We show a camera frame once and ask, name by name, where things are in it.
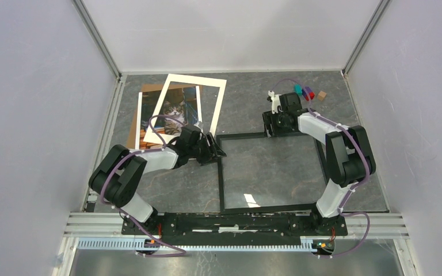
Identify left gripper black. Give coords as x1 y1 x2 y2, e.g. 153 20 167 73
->
188 133 226 167

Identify black picture frame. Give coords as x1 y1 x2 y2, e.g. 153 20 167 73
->
215 131 330 214

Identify clear acrylic sheet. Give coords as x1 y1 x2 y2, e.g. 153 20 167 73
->
220 136 326 209

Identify cat photo print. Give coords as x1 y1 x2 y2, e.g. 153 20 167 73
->
134 86 207 151

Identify white mat board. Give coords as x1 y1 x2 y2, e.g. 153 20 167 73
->
143 74 227 144

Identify brown backing board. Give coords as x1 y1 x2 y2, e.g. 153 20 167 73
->
125 83 203 150

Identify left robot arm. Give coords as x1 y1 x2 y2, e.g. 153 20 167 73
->
89 124 226 235

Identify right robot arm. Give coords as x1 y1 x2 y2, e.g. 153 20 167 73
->
262 91 376 235

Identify teal cube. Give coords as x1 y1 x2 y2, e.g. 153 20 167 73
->
294 85 303 96

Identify tan wooden cube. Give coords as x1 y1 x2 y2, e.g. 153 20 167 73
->
317 91 327 101

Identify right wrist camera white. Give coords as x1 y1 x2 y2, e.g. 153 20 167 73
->
268 91 281 114

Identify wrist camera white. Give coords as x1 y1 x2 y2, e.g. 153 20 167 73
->
194 121 204 131
268 91 281 114

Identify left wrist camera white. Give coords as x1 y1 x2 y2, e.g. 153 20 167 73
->
194 121 204 131

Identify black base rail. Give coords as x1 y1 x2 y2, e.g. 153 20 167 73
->
143 213 348 246

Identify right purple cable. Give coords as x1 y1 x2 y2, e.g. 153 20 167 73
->
272 78 371 259

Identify aluminium frame rails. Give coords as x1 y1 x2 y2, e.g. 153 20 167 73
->
52 1 419 275

